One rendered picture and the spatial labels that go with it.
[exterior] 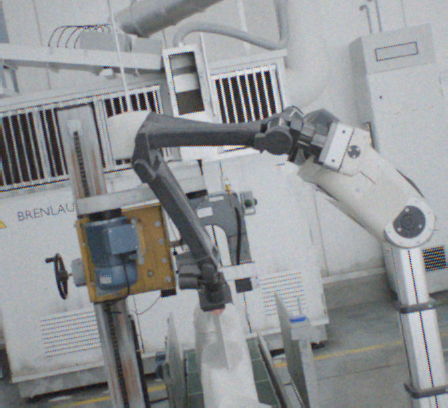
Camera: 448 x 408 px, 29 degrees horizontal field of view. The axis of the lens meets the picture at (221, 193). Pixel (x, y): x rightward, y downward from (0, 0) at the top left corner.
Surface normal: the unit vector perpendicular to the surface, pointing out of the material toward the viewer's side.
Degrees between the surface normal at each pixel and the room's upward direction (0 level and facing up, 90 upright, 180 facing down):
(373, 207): 115
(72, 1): 90
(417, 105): 90
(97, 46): 88
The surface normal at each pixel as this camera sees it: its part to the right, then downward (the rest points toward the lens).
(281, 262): 0.04, 0.04
